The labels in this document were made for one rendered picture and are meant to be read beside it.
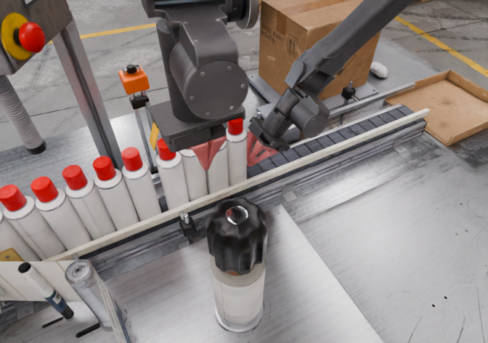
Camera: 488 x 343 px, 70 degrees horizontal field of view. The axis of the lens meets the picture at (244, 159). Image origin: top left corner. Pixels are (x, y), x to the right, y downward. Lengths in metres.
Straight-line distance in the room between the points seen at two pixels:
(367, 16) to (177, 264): 0.60
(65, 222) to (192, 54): 0.52
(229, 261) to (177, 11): 0.31
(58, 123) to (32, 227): 2.02
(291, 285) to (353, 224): 0.25
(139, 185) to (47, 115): 2.17
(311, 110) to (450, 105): 0.73
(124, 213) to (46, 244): 0.15
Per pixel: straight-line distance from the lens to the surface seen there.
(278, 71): 1.18
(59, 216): 0.72
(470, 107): 1.39
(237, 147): 0.75
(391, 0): 0.70
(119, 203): 0.73
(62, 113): 2.82
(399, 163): 1.08
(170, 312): 0.72
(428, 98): 1.37
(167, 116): 0.42
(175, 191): 0.76
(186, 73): 0.29
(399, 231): 0.92
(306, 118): 0.72
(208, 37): 0.29
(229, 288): 0.54
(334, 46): 0.73
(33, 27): 0.55
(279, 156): 0.94
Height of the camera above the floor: 1.54
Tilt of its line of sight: 46 degrees down
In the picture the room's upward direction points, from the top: straight up
